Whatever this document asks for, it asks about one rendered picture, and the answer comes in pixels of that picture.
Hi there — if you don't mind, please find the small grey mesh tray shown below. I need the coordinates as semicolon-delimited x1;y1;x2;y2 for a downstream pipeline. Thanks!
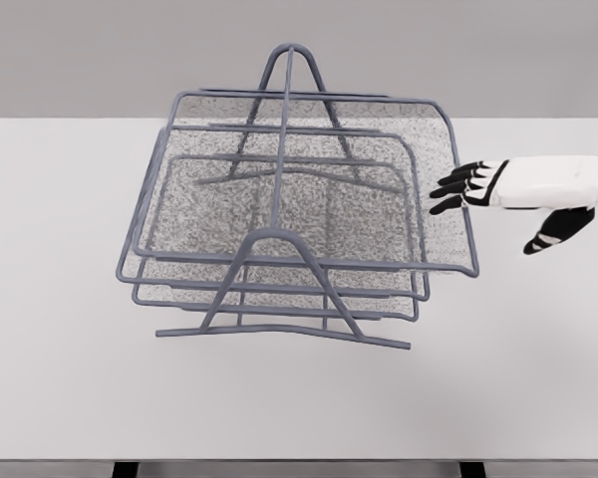
138;158;421;326

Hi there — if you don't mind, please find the medium grey mesh tray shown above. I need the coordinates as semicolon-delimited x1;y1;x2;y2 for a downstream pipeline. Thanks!
131;125;431;305

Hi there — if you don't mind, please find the large grey mesh tray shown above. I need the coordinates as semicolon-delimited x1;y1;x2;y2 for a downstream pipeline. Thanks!
115;90;481;282

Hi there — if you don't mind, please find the grey wire rack frame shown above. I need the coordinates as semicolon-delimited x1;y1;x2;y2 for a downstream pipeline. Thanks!
154;43;413;351

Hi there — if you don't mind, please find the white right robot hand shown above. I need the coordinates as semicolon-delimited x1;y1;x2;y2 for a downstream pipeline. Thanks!
428;155;598;257

